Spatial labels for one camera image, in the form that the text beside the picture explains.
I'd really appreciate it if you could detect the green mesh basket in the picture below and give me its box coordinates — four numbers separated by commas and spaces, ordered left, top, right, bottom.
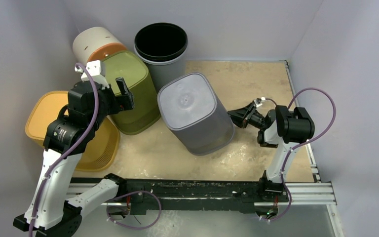
102, 51, 160, 135

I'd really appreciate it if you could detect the yellow mesh basket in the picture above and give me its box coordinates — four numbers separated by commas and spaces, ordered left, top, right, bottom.
25, 91, 120, 172

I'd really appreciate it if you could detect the grey mesh basket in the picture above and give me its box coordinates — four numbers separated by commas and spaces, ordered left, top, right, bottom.
157, 72, 234, 156

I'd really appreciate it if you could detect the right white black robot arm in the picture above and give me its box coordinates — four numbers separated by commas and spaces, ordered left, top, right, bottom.
227, 98, 315, 201

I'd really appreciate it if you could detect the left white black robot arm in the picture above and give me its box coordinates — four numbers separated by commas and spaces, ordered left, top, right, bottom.
13, 78, 134, 237

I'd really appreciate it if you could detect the white orange cylindrical container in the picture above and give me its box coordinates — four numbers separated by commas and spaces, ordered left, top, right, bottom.
72, 27, 128, 65

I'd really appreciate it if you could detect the grey bin with black liner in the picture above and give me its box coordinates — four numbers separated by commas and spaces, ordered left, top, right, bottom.
134, 22, 189, 92

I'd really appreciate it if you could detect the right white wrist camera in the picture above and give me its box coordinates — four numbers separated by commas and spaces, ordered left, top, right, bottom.
252, 97, 266, 108

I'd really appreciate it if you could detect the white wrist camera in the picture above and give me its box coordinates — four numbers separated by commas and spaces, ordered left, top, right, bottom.
75, 60, 110, 89
252, 97, 266, 108

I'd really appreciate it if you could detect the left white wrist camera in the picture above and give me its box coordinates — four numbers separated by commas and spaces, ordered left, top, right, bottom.
75, 60, 110, 89

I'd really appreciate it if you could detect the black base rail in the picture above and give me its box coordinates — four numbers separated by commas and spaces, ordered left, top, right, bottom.
111, 178, 289, 215

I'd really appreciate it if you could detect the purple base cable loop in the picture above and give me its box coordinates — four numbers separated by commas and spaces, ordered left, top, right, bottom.
106, 190, 162, 230

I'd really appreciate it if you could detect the aluminium table frame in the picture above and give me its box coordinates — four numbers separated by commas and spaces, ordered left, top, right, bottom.
67, 68, 335, 223

